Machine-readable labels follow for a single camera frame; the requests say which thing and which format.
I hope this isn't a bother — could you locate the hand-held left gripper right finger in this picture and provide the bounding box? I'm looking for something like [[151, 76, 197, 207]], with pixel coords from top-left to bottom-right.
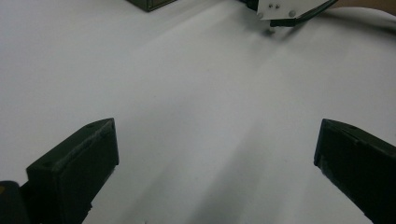
[[313, 118, 396, 224]]

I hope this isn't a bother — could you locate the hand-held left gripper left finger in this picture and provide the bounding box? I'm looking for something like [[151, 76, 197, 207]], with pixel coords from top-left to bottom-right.
[[25, 117, 120, 224]]

